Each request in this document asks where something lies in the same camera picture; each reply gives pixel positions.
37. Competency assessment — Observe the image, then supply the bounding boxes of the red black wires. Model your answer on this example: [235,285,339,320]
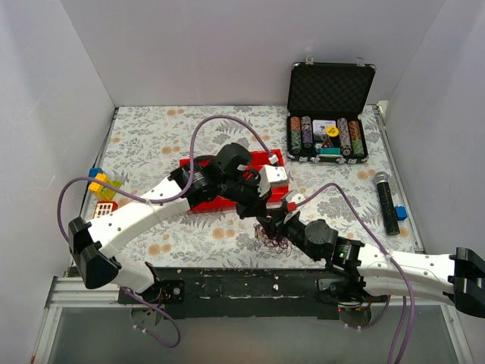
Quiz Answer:
[252,222,293,256]

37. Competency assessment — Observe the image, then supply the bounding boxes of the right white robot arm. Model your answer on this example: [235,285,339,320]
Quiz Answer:
[257,208,484,318]

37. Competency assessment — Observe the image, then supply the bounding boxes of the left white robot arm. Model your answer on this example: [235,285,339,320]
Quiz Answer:
[68,143,280,303]

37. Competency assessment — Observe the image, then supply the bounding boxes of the red three-compartment tray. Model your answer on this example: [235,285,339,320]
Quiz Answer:
[179,148,290,214]

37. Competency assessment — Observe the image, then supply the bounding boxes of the black microphone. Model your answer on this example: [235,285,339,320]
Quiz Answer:
[374,171,400,236]

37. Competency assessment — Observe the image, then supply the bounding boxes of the floral table mat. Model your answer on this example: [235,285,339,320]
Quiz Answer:
[71,105,425,270]

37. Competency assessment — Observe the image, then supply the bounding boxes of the small blue block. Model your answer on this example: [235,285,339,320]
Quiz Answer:
[395,206,408,221]

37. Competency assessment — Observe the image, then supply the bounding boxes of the black poker chip case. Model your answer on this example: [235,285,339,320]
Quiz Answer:
[286,57,376,164]

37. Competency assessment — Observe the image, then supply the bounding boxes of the yellow green toy brick house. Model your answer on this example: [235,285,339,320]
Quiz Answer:
[88,168,124,202]

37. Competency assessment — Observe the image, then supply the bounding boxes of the red white window brick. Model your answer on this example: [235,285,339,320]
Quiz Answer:
[93,201,118,218]

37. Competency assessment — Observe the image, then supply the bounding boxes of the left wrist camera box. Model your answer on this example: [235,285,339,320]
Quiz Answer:
[258,165,288,196]

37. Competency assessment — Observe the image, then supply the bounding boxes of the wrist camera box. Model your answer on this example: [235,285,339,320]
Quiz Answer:
[281,190,305,212]
[258,165,288,196]

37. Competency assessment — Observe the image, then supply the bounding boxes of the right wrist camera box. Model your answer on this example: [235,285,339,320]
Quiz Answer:
[281,190,305,212]

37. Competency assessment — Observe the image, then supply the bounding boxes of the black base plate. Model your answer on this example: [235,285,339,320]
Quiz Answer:
[140,268,386,326]

